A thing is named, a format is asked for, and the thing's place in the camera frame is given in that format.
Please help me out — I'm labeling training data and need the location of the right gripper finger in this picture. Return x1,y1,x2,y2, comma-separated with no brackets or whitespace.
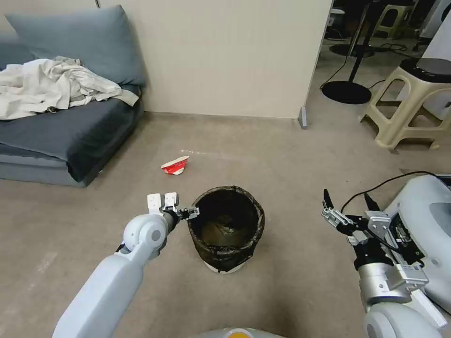
364,192,393,241
320,188,354,234

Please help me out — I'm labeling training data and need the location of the trash can with black liner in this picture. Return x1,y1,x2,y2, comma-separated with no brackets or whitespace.
187,185,266,275

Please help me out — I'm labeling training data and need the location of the black floor stand round base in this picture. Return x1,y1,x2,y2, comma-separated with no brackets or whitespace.
329,0,375,58
321,0,375,105

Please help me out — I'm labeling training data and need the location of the crushed red white paper cup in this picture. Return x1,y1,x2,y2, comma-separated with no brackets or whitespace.
161,155,191,177

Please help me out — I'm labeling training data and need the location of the white rounded machine shell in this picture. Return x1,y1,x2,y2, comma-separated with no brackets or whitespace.
383,174,451,315

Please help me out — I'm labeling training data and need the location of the blue grey sofa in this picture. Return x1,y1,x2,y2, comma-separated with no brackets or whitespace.
0,42,146,188

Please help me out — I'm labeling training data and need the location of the black round device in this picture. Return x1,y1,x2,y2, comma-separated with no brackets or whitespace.
399,57,451,84

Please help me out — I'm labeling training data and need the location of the crumpled beige cloth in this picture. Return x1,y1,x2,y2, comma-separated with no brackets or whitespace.
0,55,140,122

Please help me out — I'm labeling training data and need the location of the blue grey sofa cushion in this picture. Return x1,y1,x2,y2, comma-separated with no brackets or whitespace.
4,4,147,87

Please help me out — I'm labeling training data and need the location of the small beige plastic stool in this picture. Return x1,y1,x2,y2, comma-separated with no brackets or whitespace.
373,4,415,39

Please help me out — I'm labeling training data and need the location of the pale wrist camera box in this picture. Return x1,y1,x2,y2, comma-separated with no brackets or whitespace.
347,231,368,248

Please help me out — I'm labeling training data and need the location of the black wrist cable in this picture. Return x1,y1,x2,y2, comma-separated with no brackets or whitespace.
341,170,443,216

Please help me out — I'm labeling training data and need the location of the black floor cable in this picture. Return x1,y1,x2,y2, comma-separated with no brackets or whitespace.
377,41,425,58

